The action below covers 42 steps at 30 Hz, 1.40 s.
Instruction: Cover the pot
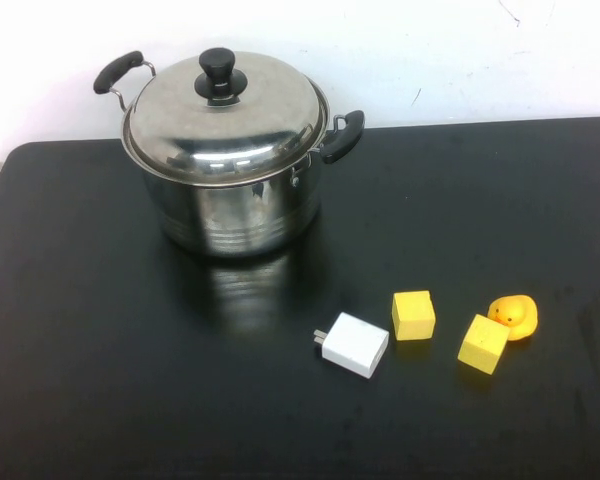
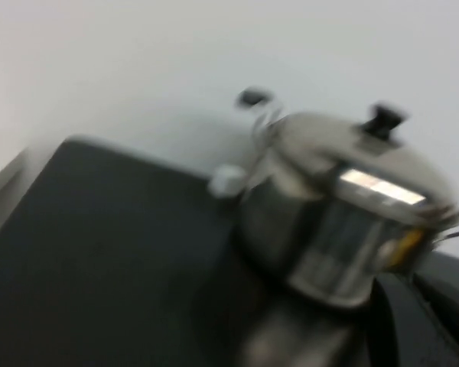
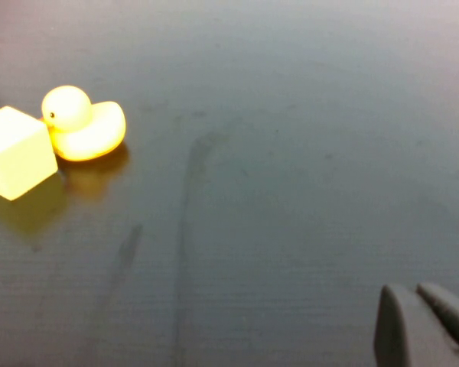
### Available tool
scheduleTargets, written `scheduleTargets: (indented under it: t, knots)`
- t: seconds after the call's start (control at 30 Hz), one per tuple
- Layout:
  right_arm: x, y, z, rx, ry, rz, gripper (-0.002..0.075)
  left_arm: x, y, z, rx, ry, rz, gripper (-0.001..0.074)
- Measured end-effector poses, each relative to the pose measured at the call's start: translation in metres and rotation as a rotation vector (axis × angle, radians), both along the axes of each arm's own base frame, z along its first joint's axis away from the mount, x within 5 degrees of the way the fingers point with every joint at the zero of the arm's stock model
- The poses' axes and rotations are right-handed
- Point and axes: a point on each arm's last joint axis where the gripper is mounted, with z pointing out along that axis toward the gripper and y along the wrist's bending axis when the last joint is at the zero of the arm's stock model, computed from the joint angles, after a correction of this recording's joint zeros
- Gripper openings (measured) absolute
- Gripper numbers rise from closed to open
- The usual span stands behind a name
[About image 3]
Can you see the yellow rubber duck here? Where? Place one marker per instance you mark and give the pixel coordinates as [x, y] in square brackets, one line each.
[82, 126]

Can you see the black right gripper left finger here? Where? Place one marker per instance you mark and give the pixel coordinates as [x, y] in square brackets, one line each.
[401, 336]

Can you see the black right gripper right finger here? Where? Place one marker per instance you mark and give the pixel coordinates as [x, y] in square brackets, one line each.
[453, 313]

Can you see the yellow cube block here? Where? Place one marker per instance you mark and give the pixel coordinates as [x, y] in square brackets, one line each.
[13, 153]

